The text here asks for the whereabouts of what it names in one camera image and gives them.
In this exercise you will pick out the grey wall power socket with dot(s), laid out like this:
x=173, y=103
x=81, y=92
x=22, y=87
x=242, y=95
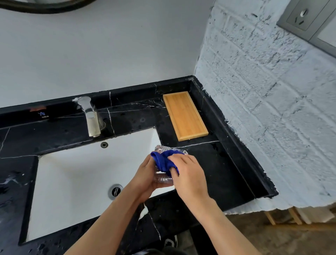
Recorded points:
x=307, y=21

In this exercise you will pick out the chrome faucet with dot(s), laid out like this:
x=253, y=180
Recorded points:
x=89, y=118

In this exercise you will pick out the person's left fingers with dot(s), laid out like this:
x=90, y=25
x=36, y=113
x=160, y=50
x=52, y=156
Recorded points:
x=153, y=164

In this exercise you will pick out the person's right forearm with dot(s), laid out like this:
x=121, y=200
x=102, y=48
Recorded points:
x=223, y=228

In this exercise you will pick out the clear glass cup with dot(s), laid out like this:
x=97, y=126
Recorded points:
x=164, y=179

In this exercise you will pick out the blue cleaning cloth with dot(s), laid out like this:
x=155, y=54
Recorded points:
x=164, y=160

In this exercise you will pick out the black framed mirror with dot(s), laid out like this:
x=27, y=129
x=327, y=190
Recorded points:
x=44, y=5

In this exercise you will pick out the person's right thumb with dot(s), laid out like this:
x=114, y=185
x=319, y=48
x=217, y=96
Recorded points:
x=173, y=172

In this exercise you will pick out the white rectangular sink basin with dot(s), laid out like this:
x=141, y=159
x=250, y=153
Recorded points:
x=78, y=181

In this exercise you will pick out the bamboo wooden tray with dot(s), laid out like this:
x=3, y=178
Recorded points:
x=185, y=115

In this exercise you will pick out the chrome sink drain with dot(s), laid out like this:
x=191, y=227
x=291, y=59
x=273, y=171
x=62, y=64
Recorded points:
x=115, y=190

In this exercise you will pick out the person's left forearm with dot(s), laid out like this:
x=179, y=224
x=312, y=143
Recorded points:
x=102, y=224

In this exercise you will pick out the black and white shoe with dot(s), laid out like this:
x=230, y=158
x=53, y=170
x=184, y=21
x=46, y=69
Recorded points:
x=171, y=241

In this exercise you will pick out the person's right hand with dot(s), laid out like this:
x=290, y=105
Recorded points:
x=189, y=181

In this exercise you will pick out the wooden frame legs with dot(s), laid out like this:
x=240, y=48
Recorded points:
x=282, y=216

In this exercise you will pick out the person's left hand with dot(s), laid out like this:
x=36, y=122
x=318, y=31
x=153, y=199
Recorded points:
x=143, y=181

